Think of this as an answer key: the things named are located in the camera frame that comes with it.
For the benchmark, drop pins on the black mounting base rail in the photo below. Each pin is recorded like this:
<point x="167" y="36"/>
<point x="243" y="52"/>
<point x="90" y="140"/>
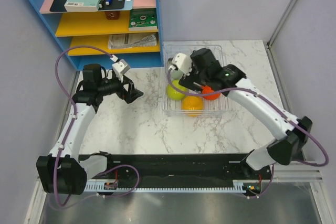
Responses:
<point x="180" y="171"/>

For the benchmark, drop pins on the brown small box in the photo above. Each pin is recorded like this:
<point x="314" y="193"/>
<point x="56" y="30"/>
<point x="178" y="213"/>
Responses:
<point x="112" y="15"/>

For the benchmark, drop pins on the red-orange bowl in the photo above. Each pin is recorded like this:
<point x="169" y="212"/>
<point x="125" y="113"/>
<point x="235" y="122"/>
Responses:
<point x="209" y="93"/>

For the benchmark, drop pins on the folded newspaper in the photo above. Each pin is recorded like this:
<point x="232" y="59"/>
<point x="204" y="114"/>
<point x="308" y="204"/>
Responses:
<point x="121" y="41"/>

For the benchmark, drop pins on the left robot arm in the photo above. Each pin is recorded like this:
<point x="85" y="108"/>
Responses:
<point x="61" y="171"/>

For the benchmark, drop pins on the green circuit board box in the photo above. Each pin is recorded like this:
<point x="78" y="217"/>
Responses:
<point x="143" y="19"/>

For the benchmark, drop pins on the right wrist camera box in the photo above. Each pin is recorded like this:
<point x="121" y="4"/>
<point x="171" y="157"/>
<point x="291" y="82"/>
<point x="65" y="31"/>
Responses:
<point x="183" y="63"/>

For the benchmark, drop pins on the mint green flower bowl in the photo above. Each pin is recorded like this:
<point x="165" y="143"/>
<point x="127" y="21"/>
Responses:
<point x="175" y="74"/>

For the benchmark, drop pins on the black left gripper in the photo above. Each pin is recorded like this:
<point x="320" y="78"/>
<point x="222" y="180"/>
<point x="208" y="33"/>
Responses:
<point x="134" y="93"/>

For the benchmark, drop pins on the yellow-orange bowl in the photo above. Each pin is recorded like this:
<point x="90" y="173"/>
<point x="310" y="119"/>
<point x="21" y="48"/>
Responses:
<point x="192" y="106"/>

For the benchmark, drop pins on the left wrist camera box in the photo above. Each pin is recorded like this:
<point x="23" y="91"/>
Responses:
<point x="120" y="68"/>

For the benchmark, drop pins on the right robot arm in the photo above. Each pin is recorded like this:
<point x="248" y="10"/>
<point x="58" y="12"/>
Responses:
<point x="285" y="127"/>

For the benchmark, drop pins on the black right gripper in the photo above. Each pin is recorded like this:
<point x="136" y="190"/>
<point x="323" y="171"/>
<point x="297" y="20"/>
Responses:
<point x="188" y="81"/>

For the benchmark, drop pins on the lime green bowl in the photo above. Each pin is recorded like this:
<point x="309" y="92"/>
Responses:
<point x="176" y="90"/>

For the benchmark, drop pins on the white wire dish rack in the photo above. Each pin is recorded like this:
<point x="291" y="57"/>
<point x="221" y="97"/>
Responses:
<point x="175" y="103"/>

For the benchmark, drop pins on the blue shelf unit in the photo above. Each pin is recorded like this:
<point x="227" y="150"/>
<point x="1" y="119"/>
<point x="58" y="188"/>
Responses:
<point x="87" y="35"/>

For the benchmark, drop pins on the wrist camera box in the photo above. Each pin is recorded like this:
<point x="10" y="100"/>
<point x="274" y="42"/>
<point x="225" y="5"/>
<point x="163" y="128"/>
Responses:
<point x="183" y="63"/>
<point x="120" y="68"/>

